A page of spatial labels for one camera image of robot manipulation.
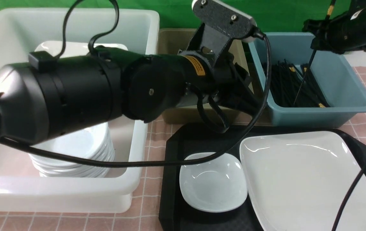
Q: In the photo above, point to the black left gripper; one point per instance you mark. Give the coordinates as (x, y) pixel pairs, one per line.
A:
(213, 86)

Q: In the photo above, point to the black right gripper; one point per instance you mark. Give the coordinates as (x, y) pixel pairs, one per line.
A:
(329, 35)

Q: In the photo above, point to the black chopstick gold band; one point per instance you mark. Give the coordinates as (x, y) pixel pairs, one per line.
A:
(314, 51)

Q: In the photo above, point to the small white square bowl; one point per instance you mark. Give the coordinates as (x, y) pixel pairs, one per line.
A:
(215, 186)

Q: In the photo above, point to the large white rice plate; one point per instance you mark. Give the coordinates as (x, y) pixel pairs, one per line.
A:
(297, 181)

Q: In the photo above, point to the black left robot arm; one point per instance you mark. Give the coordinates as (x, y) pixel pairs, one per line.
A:
(46, 98)

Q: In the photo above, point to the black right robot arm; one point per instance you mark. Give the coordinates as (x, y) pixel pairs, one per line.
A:
(355, 28)

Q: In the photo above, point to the blue plastic bin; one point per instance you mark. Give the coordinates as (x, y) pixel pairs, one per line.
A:
(340, 85)

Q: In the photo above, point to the pile of black chopsticks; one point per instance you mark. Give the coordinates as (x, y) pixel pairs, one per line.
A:
(285, 81)

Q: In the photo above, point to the green backdrop cloth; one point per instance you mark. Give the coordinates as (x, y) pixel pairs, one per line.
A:
(22, 28)

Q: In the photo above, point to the olive plastic bin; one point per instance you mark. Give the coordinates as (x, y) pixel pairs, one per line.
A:
(171, 41)

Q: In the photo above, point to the black serving tray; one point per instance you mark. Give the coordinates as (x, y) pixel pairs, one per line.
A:
(176, 215)

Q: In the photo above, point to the stack of white bowls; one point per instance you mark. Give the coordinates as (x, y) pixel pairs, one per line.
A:
(91, 143)

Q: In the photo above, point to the pink checkered tablecloth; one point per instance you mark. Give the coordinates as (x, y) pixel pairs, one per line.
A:
(143, 212)

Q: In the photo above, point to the stack of white square plates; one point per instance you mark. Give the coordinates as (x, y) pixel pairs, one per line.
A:
(72, 48)

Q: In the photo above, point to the large white plastic tub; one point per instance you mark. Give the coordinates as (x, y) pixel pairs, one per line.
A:
(111, 194)

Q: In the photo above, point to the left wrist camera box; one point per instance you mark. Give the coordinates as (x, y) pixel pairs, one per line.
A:
(221, 25)

